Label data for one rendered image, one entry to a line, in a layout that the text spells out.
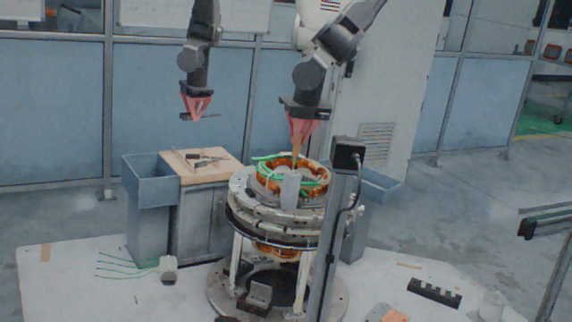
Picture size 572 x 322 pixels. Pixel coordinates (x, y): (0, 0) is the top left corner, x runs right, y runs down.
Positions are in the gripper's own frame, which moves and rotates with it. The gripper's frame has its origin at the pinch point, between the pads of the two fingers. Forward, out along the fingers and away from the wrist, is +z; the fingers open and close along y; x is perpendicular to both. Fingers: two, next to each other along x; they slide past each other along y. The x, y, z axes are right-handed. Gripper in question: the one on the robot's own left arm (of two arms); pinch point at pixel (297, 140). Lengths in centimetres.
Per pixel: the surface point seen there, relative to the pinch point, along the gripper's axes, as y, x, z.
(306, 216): 3.7, -5.2, 16.0
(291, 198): 0.6, -2.3, 13.0
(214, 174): -10.3, 25.2, 22.1
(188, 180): -17.4, 23.7, 23.0
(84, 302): -42, 10, 50
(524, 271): 219, 98, 127
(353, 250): 34, 17, 44
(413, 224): 178, 163, 134
